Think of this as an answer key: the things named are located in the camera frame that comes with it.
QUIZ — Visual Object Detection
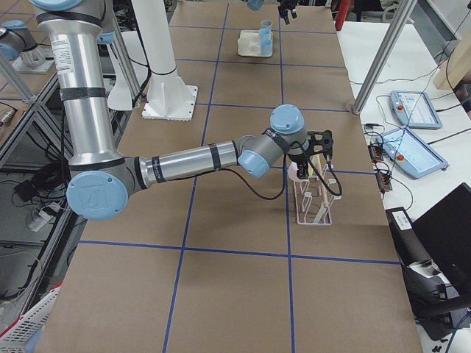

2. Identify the pink plastic cup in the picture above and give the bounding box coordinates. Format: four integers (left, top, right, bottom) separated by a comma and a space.
287, 162, 303, 182

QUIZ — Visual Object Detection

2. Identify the white wire cup rack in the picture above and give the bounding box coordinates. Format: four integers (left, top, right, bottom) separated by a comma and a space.
293, 175, 341, 226

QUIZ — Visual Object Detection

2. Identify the aluminium frame post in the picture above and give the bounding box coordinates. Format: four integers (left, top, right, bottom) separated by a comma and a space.
352, 0, 417, 115

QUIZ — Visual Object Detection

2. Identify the blue plastic cup near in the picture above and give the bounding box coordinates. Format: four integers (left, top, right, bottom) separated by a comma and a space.
258, 28, 272, 57

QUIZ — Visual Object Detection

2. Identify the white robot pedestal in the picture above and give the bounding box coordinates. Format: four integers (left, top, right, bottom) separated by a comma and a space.
106, 0, 199, 121

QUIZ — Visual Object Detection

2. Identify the black laptop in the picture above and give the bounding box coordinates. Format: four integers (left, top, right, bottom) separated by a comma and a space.
413, 182, 470, 293

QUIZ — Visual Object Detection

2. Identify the near blue teach pendant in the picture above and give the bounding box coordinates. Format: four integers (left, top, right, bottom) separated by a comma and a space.
376, 126, 449, 179

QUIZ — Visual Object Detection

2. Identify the far blue teach pendant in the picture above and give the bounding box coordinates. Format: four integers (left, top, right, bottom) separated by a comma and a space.
389, 90, 442, 129

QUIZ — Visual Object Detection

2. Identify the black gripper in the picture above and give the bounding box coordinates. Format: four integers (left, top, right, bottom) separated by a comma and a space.
288, 149, 311, 179
278, 0, 297, 25

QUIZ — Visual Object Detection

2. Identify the red cylinder object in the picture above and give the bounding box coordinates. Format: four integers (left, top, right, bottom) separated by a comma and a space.
334, 0, 351, 31

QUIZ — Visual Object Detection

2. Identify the cream plastic tray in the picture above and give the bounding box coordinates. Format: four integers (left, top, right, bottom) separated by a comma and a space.
237, 30, 273, 58

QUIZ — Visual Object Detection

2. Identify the blue teach pendant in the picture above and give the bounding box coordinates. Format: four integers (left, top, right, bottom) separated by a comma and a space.
389, 90, 442, 129
376, 126, 449, 179

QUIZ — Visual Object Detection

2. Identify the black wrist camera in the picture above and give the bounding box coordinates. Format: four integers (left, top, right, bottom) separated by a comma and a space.
308, 129, 334, 163

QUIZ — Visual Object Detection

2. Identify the white perforated basket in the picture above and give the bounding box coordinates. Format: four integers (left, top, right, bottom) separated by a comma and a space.
1, 285, 62, 352

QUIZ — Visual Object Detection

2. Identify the blue plastic cup far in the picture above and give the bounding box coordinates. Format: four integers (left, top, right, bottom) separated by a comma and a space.
261, 19, 273, 30

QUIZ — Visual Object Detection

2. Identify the blue plastic cup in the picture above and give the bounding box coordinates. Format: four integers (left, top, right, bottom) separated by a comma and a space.
258, 28, 272, 57
261, 19, 273, 30

